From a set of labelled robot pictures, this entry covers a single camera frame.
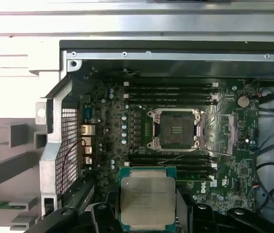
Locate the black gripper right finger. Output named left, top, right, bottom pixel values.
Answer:
left=175, top=191, right=274, bottom=233

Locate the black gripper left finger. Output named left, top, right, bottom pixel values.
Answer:
left=26, top=190, right=122, bottom=233

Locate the silver CPU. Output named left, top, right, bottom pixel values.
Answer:
left=119, top=166, right=178, bottom=231

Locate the thin metal locking lever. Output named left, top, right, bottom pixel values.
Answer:
left=157, top=148, right=201, bottom=166

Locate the CPU socket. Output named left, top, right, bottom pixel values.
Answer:
left=148, top=109, right=205, bottom=152

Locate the black RAM slot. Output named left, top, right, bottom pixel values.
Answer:
left=123, top=88, right=220, bottom=94
left=127, top=154, right=218, bottom=160
left=123, top=93, right=220, bottom=100
left=175, top=169, right=218, bottom=177
left=127, top=164, right=218, bottom=170
left=127, top=99, right=219, bottom=106
left=123, top=82, right=220, bottom=88
left=127, top=159, right=218, bottom=165

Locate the green motherboard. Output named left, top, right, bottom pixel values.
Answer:
left=78, top=77, right=261, bottom=219

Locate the black PC case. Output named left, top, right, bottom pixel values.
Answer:
left=35, top=40, right=274, bottom=233

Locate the metal network port block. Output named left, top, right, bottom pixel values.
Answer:
left=80, top=124, right=96, bottom=136

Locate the grey parts rack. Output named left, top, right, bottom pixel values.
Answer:
left=0, top=118, right=62, bottom=231

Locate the silver coin battery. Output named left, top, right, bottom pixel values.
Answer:
left=238, top=96, right=250, bottom=109

